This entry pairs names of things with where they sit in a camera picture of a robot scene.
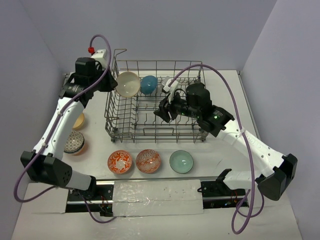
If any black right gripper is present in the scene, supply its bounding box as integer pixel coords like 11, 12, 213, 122
153, 88, 201, 123

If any white bowl orange rim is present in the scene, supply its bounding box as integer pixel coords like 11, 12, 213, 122
115, 71, 141, 98

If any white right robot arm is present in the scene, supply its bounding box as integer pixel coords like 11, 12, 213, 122
154, 83, 298, 201

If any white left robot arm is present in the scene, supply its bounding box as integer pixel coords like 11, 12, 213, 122
20, 56, 118, 200

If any tan bowl on table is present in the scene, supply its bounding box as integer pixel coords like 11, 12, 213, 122
72, 112, 85, 130

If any orange geometric pattern bowl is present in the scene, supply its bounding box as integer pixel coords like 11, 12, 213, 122
135, 149, 161, 174

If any pale green bowl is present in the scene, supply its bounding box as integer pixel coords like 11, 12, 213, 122
169, 150, 194, 174

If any orange floral pattern bowl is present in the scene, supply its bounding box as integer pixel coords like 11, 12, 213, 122
107, 150, 133, 174

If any white taped sheet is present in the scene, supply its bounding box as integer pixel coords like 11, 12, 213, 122
112, 179, 204, 217

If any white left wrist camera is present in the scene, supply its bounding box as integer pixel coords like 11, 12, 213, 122
88, 46, 112, 69

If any grey wire dish rack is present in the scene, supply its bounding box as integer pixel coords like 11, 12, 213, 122
104, 48, 208, 143

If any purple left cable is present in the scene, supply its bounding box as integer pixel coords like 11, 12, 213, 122
13, 34, 118, 223

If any black mounting rail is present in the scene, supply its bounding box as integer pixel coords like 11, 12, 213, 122
65, 180, 246, 217

